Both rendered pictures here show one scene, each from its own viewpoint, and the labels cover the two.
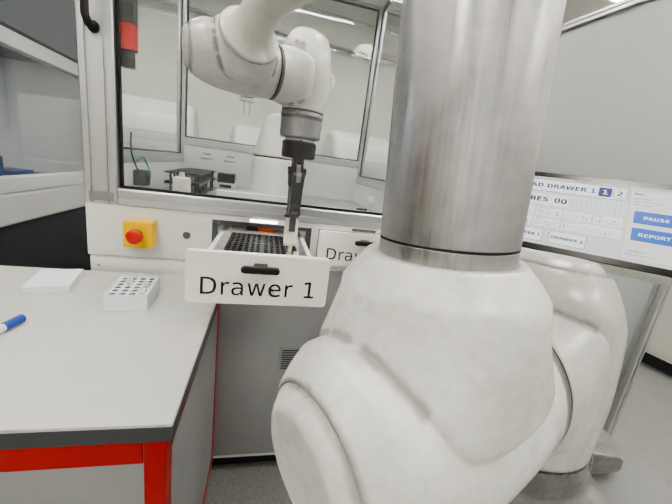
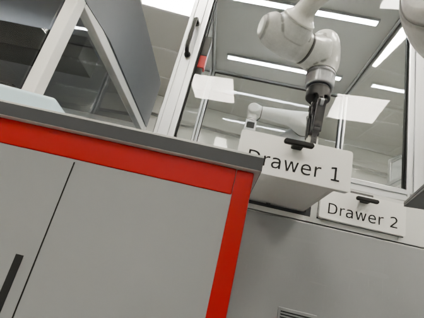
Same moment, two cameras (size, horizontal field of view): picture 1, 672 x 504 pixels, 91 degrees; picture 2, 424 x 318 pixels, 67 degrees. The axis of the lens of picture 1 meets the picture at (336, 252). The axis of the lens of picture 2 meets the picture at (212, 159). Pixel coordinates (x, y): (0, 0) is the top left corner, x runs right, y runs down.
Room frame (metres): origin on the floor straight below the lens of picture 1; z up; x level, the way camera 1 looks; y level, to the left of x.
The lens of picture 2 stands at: (-0.14, 0.12, 0.56)
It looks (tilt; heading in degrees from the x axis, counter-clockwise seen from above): 19 degrees up; 17
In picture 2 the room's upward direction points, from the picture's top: 14 degrees clockwise
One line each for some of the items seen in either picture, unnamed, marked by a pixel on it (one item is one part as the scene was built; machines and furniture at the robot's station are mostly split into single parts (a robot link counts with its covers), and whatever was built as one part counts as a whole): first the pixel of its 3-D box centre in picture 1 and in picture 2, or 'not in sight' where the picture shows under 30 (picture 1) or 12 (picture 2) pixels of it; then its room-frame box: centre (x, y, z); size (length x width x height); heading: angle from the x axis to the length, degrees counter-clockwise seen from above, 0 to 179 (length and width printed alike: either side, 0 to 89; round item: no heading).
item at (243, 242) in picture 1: (261, 255); not in sight; (0.85, 0.20, 0.87); 0.22 x 0.18 x 0.06; 13
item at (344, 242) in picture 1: (361, 250); (361, 211); (1.03, -0.08, 0.87); 0.29 x 0.02 x 0.11; 103
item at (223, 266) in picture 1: (259, 279); (293, 160); (0.65, 0.15, 0.87); 0.29 x 0.02 x 0.11; 103
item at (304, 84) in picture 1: (300, 71); (320, 52); (0.75, 0.12, 1.30); 0.13 x 0.11 x 0.16; 127
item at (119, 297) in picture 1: (133, 292); not in sight; (0.70, 0.46, 0.78); 0.12 x 0.08 x 0.04; 19
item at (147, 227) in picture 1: (139, 233); not in sight; (0.87, 0.54, 0.88); 0.07 x 0.05 x 0.07; 103
